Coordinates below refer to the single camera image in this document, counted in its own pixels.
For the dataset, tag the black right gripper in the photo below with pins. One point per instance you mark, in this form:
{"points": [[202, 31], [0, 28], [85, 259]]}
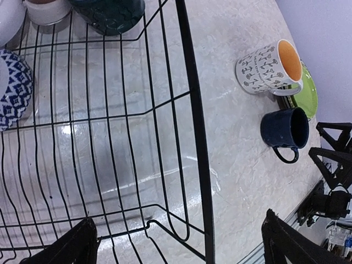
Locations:
{"points": [[335, 167]]}

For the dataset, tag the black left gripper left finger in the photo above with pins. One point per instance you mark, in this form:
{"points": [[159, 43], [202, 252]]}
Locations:
{"points": [[78, 245]]}

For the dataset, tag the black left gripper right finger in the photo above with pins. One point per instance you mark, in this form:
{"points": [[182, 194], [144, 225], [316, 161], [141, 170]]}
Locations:
{"points": [[282, 243]]}

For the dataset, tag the dark blue cup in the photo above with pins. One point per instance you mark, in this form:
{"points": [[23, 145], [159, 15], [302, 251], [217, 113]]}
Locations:
{"points": [[285, 128]]}

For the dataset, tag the green plastic plate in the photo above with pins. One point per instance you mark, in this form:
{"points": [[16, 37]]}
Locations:
{"points": [[307, 99]]}

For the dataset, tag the white floral patterned mug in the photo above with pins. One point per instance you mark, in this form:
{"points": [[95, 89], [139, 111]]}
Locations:
{"points": [[275, 68]]}

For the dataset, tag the blue white patterned bowl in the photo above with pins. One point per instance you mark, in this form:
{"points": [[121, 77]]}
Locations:
{"points": [[16, 88]]}

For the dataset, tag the dark green mug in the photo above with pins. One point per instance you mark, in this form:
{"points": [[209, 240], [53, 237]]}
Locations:
{"points": [[110, 17]]}

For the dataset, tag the brown white small cup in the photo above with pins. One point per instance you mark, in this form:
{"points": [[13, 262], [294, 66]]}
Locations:
{"points": [[47, 12]]}

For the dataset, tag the white grey ceramic bowl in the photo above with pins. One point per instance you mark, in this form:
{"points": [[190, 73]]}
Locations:
{"points": [[12, 16]]}

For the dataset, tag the black wire dish rack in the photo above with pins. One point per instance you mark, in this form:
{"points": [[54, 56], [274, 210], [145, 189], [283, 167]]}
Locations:
{"points": [[114, 132]]}

